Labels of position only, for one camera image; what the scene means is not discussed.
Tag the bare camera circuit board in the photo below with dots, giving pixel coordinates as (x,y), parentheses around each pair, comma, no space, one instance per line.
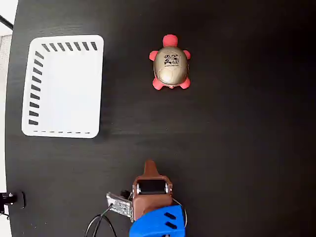
(119,204)

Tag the red turtle toy gold shell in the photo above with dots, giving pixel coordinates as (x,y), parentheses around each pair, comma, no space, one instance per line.
(170,69)

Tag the black table clamp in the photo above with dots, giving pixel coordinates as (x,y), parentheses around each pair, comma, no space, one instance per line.
(14,200)

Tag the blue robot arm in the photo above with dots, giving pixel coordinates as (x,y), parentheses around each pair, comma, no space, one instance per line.
(158,222)

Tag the black rod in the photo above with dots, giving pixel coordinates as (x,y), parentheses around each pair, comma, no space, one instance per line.
(6,22)

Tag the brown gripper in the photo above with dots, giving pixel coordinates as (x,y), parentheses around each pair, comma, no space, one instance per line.
(152,200)

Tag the white plastic basket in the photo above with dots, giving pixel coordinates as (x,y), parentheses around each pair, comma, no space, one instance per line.
(71,93)

